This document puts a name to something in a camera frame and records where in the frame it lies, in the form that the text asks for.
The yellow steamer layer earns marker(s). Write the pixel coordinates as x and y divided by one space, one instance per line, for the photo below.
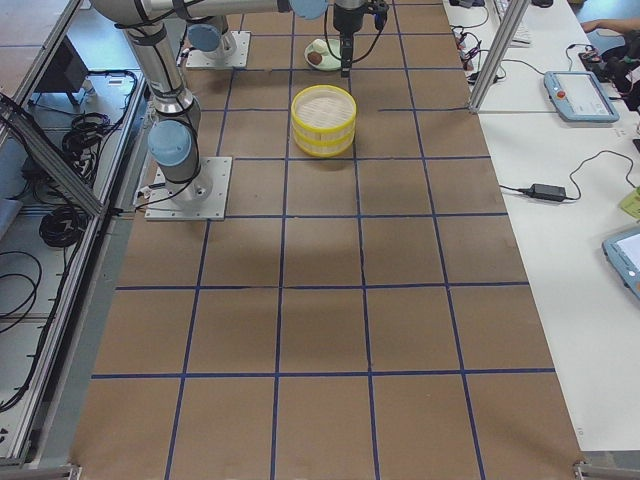
324 109
323 145

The teach pendant tablet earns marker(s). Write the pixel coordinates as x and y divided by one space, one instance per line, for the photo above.
579 97

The black power adapter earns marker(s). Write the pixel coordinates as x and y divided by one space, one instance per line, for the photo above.
545 192

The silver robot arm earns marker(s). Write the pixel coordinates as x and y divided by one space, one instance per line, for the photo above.
173 139
214 13

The brown bun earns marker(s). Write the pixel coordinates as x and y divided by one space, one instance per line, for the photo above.
314 58

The yellow top steamer layer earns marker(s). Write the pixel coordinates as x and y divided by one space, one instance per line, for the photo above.
324 109

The white keyboard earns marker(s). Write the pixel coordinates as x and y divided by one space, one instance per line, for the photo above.
511 18

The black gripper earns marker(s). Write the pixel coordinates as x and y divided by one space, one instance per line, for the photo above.
344 21

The aluminium frame post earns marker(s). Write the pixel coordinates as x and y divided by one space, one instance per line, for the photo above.
485 79

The yellow bottom steamer layer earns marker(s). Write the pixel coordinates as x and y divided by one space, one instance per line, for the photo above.
323 145

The white bun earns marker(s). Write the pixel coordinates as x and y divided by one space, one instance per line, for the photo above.
319 46

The light green bowl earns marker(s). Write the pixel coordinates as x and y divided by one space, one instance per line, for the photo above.
331 60

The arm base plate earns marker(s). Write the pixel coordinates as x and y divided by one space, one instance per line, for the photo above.
211 49
204 198

